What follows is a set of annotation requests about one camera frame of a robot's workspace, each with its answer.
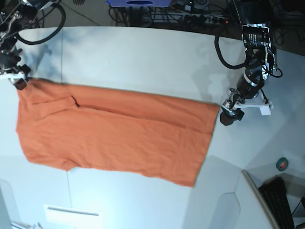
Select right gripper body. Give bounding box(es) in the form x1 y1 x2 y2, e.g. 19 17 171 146
0 53 31 81

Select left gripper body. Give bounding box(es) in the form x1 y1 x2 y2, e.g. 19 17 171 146
222 73 271 115

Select orange t-shirt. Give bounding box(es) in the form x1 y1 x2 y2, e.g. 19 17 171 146
16 79 219 187

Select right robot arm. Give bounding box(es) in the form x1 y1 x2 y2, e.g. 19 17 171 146
0 0 66 90

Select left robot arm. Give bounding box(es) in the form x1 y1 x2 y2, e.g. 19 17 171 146
214 0 280 126

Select green tape roll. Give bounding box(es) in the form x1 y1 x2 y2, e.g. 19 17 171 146
276 157 289 172

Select black keyboard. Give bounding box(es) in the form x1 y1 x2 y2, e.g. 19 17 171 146
259 177 295 229

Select blue box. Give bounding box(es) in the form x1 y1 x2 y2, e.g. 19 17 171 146
106 0 177 7

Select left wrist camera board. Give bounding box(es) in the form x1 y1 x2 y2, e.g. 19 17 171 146
259 103 274 116

